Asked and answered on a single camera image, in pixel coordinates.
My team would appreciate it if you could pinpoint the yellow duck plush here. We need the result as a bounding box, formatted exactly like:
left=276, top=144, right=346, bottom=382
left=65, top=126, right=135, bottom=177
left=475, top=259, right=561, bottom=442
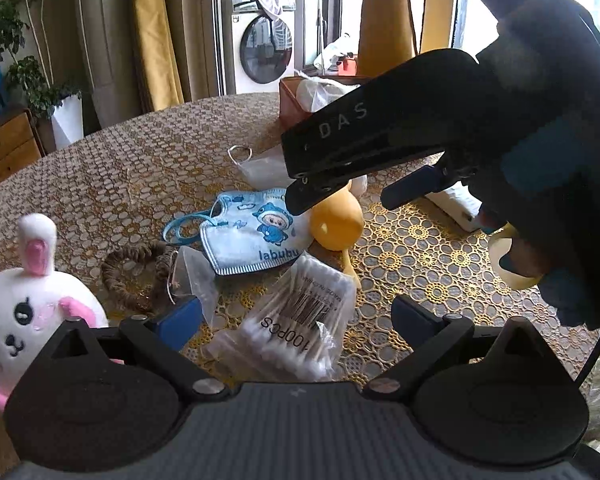
left=310, top=183, right=364, bottom=288

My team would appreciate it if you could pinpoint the blue cartoon face mask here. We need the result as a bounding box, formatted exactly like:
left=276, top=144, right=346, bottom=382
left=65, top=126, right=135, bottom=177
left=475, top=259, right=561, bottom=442
left=162, top=188, right=313, bottom=276

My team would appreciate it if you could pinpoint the red tin box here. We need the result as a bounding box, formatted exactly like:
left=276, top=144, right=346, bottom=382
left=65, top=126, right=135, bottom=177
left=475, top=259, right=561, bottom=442
left=279, top=75, right=368, bottom=131

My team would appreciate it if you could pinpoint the cotton swab bag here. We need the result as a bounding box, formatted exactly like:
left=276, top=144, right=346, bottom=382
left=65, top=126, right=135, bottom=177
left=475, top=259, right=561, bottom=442
left=206, top=252, right=356, bottom=382

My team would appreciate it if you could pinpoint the right hand in blue glove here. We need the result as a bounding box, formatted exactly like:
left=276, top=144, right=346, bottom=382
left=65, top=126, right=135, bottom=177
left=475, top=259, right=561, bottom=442
left=476, top=206, right=553, bottom=290

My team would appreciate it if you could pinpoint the tissue pack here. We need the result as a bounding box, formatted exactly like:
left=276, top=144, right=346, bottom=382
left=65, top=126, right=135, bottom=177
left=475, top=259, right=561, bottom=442
left=426, top=182, right=482, bottom=232

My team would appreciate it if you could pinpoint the brown hair scrunchie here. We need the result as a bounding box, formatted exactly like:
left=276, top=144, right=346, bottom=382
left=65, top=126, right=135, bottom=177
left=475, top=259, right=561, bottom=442
left=100, top=242, right=178, bottom=316

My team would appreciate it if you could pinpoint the small clear plastic bag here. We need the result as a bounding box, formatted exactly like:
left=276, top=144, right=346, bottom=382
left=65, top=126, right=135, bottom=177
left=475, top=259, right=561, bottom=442
left=168, top=246, right=220, bottom=327

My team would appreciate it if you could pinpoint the white bunny plush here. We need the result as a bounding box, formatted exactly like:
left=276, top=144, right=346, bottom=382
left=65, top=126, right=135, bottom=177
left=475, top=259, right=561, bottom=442
left=0, top=214, right=109, bottom=412

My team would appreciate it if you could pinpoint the white washing machine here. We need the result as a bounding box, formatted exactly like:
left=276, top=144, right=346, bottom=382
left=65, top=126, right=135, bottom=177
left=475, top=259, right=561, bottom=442
left=220, top=0, right=296, bottom=94

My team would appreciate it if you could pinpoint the yellow curtain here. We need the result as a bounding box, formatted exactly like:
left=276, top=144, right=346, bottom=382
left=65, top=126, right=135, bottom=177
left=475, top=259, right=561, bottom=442
left=133, top=0, right=184, bottom=110

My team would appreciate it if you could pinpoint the white plant pot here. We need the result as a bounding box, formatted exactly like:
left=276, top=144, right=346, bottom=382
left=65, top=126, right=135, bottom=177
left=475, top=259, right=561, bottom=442
left=50, top=94, right=84, bottom=150

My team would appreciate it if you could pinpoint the wooden drawer cabinet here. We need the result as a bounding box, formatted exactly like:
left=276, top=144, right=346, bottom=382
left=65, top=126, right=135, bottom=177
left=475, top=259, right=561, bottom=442
left=0, top=107, right=45, bottom=183

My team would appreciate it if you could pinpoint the potted green plant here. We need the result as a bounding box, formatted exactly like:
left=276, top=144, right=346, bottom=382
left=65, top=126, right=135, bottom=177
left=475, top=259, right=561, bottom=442
left=0, top=0, right=84, bottom=122

